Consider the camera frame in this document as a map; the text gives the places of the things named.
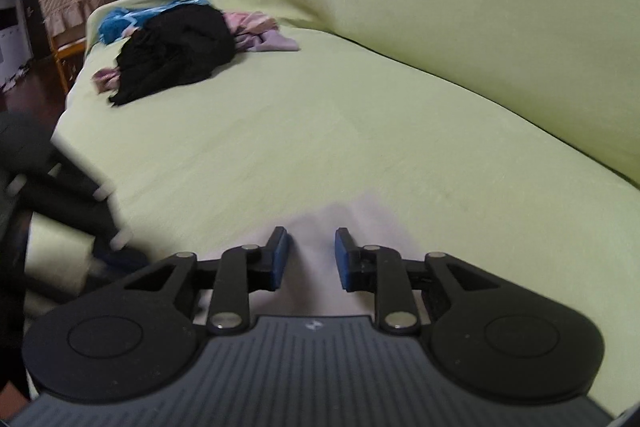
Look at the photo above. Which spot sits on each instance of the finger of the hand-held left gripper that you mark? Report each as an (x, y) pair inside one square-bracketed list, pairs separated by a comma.
[(85, 202)]

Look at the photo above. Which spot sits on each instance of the blue garment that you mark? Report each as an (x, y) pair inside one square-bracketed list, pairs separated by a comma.
[(117, 24)]

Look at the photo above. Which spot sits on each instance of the pink purple garment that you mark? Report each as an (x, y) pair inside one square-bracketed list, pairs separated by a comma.
[(260, 32)]

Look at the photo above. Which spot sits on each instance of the green covered sofa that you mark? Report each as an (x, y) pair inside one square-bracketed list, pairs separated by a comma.
[(350, 117)]

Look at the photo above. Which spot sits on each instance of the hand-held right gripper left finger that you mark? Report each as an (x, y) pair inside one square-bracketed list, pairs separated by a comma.
[(280, 259)]

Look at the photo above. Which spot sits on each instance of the small pink cloth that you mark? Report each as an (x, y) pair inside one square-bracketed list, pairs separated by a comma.
[(104, 79)]

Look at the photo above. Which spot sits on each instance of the light beige garment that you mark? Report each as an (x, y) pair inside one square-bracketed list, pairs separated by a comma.
[(312, 267)]

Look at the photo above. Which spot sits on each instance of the black garment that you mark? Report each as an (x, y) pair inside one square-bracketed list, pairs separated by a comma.
[(175, 52)]

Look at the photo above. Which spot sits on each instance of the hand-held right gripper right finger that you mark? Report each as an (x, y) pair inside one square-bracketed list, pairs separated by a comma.
[(344, 259)]

